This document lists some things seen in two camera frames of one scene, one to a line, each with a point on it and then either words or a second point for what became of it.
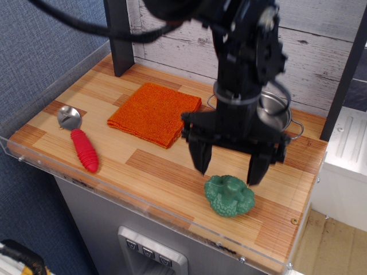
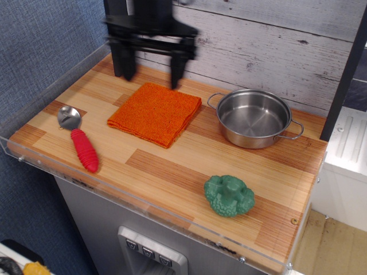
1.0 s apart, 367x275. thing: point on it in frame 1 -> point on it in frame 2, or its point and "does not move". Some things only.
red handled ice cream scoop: x=69 y=117 does not move
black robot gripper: x=234 y=125 -> x=152 y=27
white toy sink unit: x=340 y=192 does not move
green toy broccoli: x=229 y=196 does not move
